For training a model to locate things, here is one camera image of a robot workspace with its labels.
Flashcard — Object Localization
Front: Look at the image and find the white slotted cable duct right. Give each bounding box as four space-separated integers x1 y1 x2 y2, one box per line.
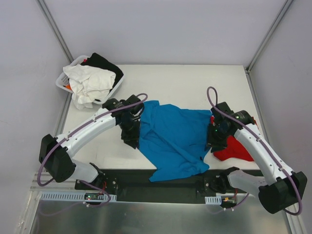
205 195 222 205

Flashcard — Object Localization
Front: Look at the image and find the black t-shirt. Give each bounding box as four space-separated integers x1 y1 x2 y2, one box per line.
81 53 124 104

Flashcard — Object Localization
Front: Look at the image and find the aluminium frame post left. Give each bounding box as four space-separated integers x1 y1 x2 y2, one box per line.
36 0 74 63

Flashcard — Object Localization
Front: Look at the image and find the aluminium frame post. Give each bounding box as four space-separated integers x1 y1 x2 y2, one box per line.
36 0 74 63
245 0 295 74

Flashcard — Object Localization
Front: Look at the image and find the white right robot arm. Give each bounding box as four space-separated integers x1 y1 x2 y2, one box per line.
206 102 308 215

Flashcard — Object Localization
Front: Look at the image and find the black robot base mount plate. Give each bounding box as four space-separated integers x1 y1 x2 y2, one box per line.
74 168 249 203

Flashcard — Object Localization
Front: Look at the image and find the red t-shirt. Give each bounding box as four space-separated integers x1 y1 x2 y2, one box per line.
210 116 259 162

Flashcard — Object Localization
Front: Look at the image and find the blue t-shirt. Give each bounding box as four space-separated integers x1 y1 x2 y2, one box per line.
139 100 212 182

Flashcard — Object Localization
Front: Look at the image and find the white slotted cable duct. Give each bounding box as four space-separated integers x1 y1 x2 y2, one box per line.
41 192 117 202
205 195 222 205

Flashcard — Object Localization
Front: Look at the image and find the white t-shirt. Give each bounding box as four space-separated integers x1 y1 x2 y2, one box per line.
63 64 116 110

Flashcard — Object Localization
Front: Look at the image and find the white laundry basket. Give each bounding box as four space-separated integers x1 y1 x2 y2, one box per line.
56 53 124 110

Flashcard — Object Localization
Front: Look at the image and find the aluminium table edge rail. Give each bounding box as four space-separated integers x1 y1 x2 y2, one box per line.
30 170 293 197

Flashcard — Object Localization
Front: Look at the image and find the white slotted cable duct left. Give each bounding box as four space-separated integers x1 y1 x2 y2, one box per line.
41 192 117 202

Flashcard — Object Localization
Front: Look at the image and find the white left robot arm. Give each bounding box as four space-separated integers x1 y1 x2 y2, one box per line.
37 95 145 190

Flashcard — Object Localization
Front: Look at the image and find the aluminium frame post right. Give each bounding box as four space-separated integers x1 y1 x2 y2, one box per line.
245 0 295 74

